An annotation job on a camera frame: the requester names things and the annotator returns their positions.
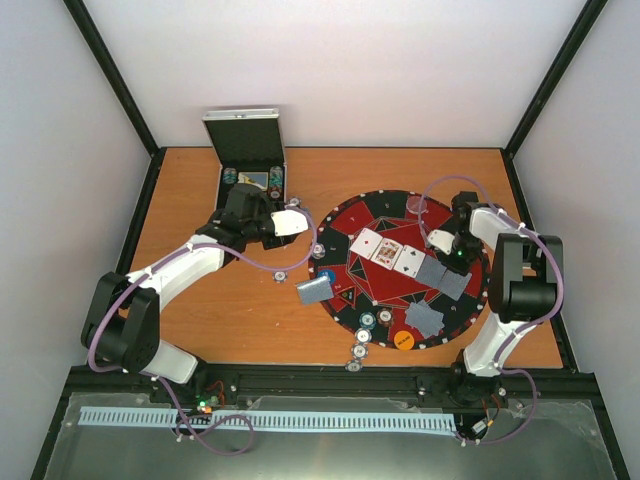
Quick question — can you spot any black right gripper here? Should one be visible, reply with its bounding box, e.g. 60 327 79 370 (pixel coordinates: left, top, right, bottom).
441 232 484 276

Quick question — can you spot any face down blue card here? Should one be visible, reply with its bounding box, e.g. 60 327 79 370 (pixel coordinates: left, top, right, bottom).
438 270 472 301
415 256 447 289

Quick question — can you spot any poker chip stack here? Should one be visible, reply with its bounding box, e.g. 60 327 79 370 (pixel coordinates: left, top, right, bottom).
312 243 326 259

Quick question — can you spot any blue patterned playing card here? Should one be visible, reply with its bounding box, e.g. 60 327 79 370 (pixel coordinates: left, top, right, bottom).
296 276 334 305
415 306 444 338
405 301 433 328

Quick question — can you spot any clear dealer button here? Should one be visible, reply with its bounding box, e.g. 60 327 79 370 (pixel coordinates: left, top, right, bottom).
406 195 428 216

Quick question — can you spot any blue small blind button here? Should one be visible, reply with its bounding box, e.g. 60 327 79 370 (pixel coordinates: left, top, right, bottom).
318 269 336 284

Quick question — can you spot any king face card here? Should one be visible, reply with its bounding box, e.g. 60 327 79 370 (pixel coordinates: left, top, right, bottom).
370 238 404 270

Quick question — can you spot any ace of diamonds card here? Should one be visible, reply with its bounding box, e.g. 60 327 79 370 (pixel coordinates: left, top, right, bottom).
349 228 383 259

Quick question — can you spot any orange big blind button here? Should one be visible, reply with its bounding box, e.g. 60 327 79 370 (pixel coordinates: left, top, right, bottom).
393 330 415 351

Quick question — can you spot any blue green fifty chip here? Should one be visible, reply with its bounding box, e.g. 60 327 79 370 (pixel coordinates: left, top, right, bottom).
359 312 377 330

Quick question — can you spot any blue orange ten chip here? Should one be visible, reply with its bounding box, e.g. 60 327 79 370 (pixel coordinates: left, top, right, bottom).
355 328 372 344
351 343 368 360

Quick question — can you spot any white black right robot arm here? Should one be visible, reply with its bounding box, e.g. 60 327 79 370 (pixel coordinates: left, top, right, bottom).
442 191 564 406

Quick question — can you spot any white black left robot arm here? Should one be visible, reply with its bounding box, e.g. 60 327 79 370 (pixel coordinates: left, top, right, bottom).
81 184 309 403

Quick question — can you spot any boxed playing card deck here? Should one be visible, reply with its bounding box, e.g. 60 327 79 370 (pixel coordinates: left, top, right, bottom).
238 172 268 188

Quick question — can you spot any right poker chip row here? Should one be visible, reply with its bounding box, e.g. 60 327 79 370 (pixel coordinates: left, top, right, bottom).
268 166 284 199

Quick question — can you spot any poker chip row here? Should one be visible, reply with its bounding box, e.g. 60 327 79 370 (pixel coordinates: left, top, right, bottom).
222 167 238 185
268 166 284 199

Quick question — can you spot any left poker chip row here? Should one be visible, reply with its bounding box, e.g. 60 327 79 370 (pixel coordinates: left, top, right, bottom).
222 167 238 185

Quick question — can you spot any round red black poker mat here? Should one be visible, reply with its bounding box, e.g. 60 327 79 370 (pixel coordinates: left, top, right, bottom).
309 190 490 350

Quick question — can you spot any aluminium poker chip case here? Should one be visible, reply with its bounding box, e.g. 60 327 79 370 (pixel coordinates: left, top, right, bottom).
202 107 287 208

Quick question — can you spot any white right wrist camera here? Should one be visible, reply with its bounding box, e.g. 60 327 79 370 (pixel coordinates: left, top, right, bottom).
427 229 455 255

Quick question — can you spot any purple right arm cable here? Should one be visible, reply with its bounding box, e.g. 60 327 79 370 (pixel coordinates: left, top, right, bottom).
418 174 566 447

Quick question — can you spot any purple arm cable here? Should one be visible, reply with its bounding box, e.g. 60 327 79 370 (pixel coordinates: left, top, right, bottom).
418 174 566 447
87 204 321 456

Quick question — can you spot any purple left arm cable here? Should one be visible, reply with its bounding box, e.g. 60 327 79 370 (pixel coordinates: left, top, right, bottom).
87 204 321 456

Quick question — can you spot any light blue slotted cable duct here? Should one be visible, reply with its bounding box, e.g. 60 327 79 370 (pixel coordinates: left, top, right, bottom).
77 406 456 436

